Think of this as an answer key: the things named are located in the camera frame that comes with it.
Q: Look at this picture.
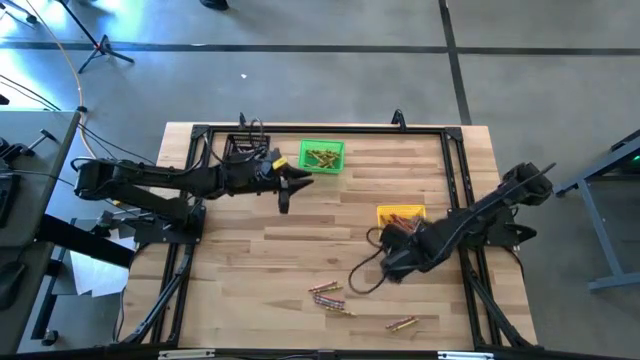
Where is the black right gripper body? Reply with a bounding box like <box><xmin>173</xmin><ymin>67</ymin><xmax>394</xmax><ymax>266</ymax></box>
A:
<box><xmin>382</xmin><ymin>233</ymin><xmax>444</xmax><ymax>284</ymax></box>

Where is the yellow cable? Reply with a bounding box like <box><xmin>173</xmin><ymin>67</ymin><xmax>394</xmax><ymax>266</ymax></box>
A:
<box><xmin>24</xmin><ymin>0</ymin><xmax>96</xmax><ymax>161</ymax></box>

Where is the silver bracket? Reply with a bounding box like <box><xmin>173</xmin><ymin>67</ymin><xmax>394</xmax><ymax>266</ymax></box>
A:
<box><xmin>158</xmin><ymin>349</ymin><xmax>216</xmax><ymax>360</ymax></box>
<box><xmin>437</xmin><ymin>350</ymin><xmax>495</xmax><ymax>360</ymax></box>

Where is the green plastic basket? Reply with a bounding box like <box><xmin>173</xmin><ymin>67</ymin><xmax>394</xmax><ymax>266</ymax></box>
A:
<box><xmin>298</xmin><ymin>138</ymin><xmax>346</xmax><ymax>175</ymax></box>

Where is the black support beam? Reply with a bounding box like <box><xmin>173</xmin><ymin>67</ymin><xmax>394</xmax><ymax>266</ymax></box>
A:
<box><xmin>37</xmin><ymin>214</ymin><xmax>136</xmax><ymax>269</ymax></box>

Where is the black tripod stand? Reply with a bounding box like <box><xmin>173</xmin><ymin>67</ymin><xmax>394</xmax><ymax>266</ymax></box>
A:
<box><xmin>57</xmin><ymin>0</ymin><xmax>136</xmax><ymax>75</ymax></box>

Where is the black right camera cable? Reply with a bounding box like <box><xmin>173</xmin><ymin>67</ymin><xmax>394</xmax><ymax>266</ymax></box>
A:
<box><xmin>348</xmin><ymin>225</ymin><xmax>389</xmax><ymax>295</ymax></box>

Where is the yellow plastic basket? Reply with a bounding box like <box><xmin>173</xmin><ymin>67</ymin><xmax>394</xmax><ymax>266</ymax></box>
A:
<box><xmin>375</xmin><ymin>203</ymin><xmax>428</xmax><ymax>230</ymax></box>

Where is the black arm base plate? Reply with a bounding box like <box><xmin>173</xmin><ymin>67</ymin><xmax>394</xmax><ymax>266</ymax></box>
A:
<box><xmin>132</xmin><ymin>199</ymin><xmax>207</xmax><ymax>246</ymax></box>
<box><xmin>447</xmin><ymin>204</ymin><xmax>539</xmax><ymax>251</ymax></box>

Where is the gray desk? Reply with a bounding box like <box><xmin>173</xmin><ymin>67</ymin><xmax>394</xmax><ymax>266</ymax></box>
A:
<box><xmin>0</xmin><ymin>109</ymin><xmax>81</xmax><ymax>354</ymax></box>

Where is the black plastic basket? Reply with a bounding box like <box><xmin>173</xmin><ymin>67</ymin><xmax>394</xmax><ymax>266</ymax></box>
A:
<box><xmin>222</xmin><ymin>132</ymin><xmax>272</xmax><ymax>169</ymax></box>

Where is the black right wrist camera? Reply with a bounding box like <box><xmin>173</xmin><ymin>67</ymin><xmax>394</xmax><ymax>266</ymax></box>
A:
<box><xmin>378</xmin><ymin>223</ymin><xmax>402</xmax><ymax>251</ymax></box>

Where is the black left camera cable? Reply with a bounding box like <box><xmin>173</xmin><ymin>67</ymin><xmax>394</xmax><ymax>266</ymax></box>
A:
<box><xmin>202</xmin><ymin>117</ymin><xmax>266</xmax><ymax>166</ymax></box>

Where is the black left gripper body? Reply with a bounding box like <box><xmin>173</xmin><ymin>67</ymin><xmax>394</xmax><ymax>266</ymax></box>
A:
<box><xmin>217</xmin><ymin>148</ymin><xmax>289</xmax><ymax>197</ymax></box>

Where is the gray metal table frame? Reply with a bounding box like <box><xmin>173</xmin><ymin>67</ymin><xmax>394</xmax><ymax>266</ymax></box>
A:
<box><xmin>549</xmin><ymin>132</ymin><xmax>640</xmax><ymax>291</ymax></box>

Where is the black camera cable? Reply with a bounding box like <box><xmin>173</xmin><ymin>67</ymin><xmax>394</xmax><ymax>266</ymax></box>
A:
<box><xmin>202</xmin><ymin>117</ymin><xmax>266</xmax><ymax>166</ymax></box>
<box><xmin>348</xmin><ymin>225</ymin><xmax>389</xmax><ymax>295</ymax></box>

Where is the black aluminium table frame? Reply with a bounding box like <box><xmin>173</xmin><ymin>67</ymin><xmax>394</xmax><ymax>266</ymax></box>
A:
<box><xmin>117</xmin><ymin>124</ymin><xmax>539</xmax><ymax>351</ymax></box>

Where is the white paper sheet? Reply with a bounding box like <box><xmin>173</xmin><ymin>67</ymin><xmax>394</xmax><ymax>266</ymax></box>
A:
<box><xmin>69</xmin><ymin>234</ymin><xmax>136</xmax><ymax>299</ymax></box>

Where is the black device green light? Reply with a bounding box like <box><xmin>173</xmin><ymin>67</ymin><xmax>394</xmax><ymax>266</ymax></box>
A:
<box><xmin>609</xmin><ymin>127</ymin><xmax>640</xmax><ymax>176</ymax></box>

